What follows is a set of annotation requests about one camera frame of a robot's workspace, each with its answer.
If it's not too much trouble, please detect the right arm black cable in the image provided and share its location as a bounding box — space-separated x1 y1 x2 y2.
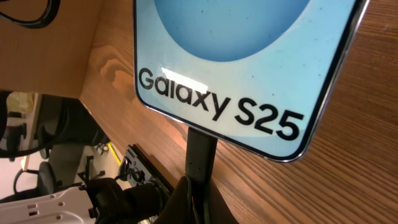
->
0 0 62 29

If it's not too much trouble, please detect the black office chair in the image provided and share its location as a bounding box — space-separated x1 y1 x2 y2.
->
0 161 58 205

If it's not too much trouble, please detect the black charging cable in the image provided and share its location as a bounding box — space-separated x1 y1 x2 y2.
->
185 127 218 184

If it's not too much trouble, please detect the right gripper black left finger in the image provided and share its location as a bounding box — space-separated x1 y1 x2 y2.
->
155 176 195 224

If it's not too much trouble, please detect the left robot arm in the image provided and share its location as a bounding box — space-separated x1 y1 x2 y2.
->
1 178 165 224

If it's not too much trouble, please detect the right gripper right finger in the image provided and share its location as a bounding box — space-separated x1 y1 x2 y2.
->
203 179 238 224

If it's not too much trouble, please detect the blue Galaxy smartphone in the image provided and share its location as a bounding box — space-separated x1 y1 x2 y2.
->
133 0 368 162

